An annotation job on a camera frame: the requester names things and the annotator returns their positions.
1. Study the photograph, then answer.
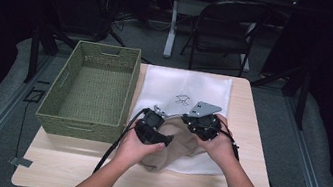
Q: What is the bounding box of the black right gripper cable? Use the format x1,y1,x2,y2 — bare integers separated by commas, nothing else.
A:
211,117,248,163

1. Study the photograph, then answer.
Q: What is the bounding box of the black folding chair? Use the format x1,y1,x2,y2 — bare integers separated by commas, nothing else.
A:
177,0,273,83

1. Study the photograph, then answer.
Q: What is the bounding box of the white mesh laundry bag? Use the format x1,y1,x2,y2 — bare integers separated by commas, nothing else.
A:
122,63,241,182

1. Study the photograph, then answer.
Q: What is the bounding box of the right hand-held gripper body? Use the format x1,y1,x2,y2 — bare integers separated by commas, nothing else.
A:
184,98,226,144

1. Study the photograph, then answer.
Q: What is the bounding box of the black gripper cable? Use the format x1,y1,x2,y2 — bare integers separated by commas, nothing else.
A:
92,100,150,181
211,117,248,163

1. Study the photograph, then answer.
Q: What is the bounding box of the black tripod stand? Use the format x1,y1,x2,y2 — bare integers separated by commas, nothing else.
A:
86,0,135,50

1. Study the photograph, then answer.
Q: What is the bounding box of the beige garment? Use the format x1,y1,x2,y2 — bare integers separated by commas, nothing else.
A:
137,112,213,181

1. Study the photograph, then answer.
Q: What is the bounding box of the green woven basket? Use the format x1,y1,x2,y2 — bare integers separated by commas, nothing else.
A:
32,33,144,147

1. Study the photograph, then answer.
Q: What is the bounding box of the black metal stand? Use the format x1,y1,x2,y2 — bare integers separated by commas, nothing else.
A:
244,57,314,131
23,22,79,90

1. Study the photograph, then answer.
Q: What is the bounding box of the grey metal table bracket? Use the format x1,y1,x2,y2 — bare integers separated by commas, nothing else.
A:
8,155,35,169

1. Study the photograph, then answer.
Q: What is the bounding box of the tangle of floor cables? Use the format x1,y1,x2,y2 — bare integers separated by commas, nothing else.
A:
109,7,173,38

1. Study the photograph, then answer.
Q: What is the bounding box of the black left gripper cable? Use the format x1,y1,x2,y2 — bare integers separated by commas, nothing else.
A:
92,100,150,181

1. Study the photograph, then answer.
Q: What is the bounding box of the person's right hand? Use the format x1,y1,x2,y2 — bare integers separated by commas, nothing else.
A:
189,110,248,171

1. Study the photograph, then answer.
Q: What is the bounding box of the person's left hand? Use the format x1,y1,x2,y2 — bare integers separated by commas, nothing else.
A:
112,125,169,175

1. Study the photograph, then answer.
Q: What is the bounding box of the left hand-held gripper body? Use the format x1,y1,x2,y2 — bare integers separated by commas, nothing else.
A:
132,101,184,150

